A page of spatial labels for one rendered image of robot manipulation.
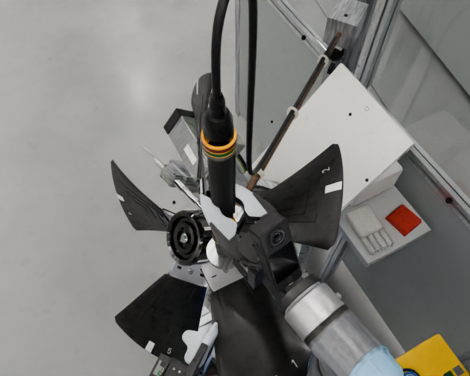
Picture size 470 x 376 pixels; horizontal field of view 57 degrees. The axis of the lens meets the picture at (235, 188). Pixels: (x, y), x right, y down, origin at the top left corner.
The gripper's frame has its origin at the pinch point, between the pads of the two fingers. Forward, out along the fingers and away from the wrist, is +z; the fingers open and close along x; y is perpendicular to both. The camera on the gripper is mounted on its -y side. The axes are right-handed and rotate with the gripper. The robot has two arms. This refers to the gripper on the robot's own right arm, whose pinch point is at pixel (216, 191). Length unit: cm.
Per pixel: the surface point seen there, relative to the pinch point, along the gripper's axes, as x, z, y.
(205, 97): 15.0, 24.7, 10.4
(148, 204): -3.7, 24.6, 35.3
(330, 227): 13.2, -13.5, 7.4
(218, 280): -2.5, -2.6, 30.6
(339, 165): 23.1, -5.4, 7.6
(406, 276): 68, -24, 101
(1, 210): -50, 135, 150
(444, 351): 29, -42, 42
